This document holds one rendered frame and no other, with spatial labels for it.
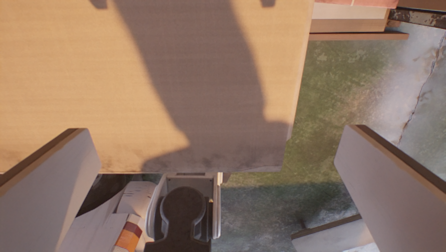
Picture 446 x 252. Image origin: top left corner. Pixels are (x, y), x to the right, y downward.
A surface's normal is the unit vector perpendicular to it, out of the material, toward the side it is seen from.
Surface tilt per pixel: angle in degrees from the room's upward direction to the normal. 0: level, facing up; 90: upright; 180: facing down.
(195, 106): 0
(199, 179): 9
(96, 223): 92
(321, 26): 0
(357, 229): 0
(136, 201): 86
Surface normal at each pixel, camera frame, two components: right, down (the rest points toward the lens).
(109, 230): -0.01, -0.86
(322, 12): 0.01, 0.51
